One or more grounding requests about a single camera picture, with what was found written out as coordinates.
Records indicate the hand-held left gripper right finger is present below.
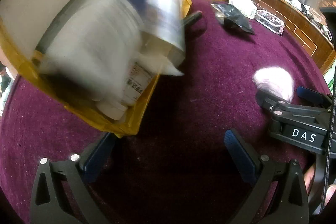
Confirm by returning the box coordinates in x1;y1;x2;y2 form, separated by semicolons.
224;129;310;224

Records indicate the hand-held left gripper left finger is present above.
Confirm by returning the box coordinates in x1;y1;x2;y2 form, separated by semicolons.
30;132;116;224

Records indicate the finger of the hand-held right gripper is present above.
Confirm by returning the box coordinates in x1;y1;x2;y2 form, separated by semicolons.
297;86;333;109
256;89;292;115

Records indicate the white fluffy ball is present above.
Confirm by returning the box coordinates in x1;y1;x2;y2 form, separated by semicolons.
252;66;295;103

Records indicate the yellow cardboard box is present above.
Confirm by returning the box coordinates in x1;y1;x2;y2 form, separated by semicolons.
0;0;194;139

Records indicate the black pen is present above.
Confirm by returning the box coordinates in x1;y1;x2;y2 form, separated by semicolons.
183;11;203;28

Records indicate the person's right hand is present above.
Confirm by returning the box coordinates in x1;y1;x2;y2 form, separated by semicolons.
304;163;336;207

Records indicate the white plastic bottle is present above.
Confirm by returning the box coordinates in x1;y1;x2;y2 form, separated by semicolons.
95;98;129;121

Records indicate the purple velvet cloth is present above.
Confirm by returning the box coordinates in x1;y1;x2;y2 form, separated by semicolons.
0;0;332;224

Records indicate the wooden counter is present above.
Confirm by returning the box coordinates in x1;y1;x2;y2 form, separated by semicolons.
230;0;336;75

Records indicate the clear patterned pouch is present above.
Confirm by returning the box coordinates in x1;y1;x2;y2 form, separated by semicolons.
255;9;285;36

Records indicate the black plastic packet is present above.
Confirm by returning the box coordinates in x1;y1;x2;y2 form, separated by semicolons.
211;3;256;35

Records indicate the large white plastic jar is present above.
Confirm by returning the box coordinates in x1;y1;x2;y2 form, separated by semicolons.
38;0;143;105

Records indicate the white cardboard box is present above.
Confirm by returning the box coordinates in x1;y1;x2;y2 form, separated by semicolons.
228;0;258;20

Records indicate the clear plastic packet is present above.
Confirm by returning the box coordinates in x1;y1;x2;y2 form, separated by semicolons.
115;0;187;67

